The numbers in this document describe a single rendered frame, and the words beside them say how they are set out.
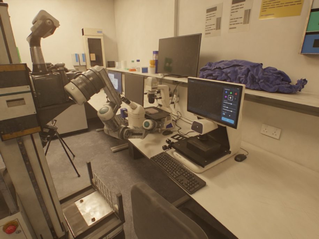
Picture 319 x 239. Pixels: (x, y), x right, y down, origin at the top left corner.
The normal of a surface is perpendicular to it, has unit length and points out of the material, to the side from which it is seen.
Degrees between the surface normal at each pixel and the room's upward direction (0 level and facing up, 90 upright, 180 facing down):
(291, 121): 90
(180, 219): 0
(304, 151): 90
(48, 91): 90
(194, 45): 86
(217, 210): 0
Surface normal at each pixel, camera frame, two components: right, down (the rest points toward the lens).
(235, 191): 0.00, -0.93
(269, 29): -0.83, 0.20
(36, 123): 0.70, 0.26
